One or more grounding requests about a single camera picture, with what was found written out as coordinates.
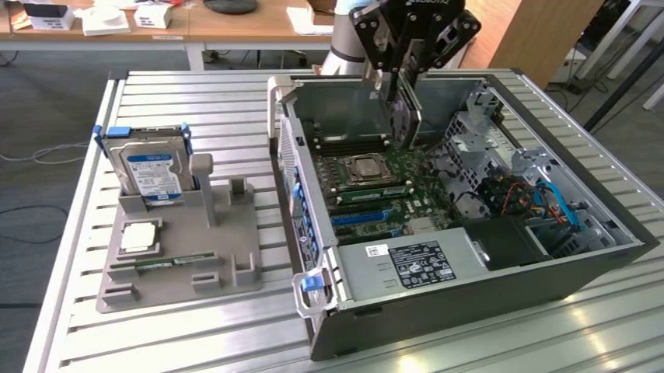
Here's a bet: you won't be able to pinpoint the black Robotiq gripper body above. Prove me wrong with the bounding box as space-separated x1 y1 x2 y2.
387 0 467 42

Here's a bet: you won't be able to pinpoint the low-profile Nvidia graphics card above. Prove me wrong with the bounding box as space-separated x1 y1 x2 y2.
363 68 423 152

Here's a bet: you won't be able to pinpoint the white paper stack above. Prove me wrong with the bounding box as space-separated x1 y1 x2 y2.
287 6 337 37

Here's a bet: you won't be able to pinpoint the wooden cabinet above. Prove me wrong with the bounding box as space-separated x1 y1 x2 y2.
459 0 607 89

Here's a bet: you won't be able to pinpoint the white box with red dot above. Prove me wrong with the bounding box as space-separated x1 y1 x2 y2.
551 47 591 85

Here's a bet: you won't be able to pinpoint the perforated metal drive cage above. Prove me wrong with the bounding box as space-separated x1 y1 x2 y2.
447 110 523 187

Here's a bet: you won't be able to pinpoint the black round monitor base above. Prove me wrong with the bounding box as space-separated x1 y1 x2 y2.
202 0 260 16

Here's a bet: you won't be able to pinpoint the smudged silver CPU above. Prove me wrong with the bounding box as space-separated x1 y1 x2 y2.
357 159 388 178

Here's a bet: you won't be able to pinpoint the metal CPU socket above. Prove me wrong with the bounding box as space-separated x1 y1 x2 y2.
347 153 403 186

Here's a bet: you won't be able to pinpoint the black slanted pole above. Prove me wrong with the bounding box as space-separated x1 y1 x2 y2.
583 23 664 133

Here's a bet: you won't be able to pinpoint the green motherboard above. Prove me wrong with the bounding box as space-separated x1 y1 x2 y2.
311 131 468 248

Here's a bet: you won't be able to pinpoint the blue card retention clip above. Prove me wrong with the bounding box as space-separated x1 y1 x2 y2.
291 181 308 218

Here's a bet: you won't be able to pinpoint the white labelled box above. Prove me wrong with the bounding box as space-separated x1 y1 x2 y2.
133 5 174 30

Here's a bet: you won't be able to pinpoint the wooden desk white legs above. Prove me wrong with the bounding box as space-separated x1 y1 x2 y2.
0 0 478 73

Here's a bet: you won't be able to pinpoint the blue expansion slot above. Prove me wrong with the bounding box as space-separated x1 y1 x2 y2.
332 211 393 228

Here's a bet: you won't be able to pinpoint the long black expansion slot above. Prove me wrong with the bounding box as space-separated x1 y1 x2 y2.
335 221 401 234

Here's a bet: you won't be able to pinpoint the small silver heatsink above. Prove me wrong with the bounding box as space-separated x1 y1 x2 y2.
412 217 443 234

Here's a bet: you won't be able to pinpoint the white box with round plate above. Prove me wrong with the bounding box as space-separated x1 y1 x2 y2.
82 5 130 37

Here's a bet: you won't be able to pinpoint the black fan shroud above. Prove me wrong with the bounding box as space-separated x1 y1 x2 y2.
464 217 551 271

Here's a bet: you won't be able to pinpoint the hard disk with blue caddy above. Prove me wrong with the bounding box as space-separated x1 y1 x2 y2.
91 122 193 206

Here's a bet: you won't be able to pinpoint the grey power supply unit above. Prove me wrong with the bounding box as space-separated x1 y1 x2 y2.
332 227 492 304

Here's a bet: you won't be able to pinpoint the open white cardboard box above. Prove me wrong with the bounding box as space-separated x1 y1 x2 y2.
23 2 77 31

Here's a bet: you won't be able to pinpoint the clean silver CPU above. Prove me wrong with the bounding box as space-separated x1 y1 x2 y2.
120 224 160 252

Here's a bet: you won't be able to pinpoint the brown book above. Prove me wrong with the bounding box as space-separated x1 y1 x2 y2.
10 7 33 31

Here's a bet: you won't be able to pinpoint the black open PC case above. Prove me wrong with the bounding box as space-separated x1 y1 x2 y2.
268 72 662 362

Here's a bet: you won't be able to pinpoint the green RAM stick white label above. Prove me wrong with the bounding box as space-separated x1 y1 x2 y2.
133 254 216 270

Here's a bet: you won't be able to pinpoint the grey plastic parts rack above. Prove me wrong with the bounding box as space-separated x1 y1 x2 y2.
95 153 268 315

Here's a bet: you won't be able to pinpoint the grey case handle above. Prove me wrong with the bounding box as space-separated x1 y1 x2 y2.
293 271 333 318
268 75 305 138

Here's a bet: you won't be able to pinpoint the black wire bundle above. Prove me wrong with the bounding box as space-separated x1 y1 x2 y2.
425 139 468 218

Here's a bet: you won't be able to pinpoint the white table frame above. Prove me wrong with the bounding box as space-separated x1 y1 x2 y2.
570 0 664 112

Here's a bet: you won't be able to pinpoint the red orange wire bundle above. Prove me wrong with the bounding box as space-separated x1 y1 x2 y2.
506 182 567 225

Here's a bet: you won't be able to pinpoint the blue SATA wire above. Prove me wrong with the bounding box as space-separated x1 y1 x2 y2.
536 180 588 234

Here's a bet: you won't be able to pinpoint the white floor cable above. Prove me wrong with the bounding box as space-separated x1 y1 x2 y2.
0 141 93 164

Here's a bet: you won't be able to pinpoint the black floor cable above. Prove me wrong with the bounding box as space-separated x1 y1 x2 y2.
0 205 69 218

